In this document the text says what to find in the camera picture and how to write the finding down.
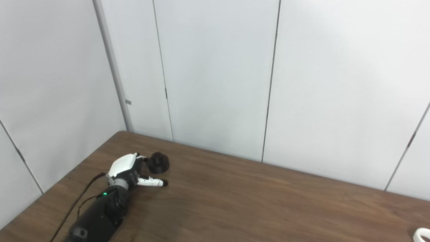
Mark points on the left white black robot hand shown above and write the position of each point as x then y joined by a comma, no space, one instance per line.
122,166

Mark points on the round black plastic part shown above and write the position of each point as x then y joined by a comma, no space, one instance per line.
158,163

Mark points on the grey wall corner post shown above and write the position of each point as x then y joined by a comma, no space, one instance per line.
112,67

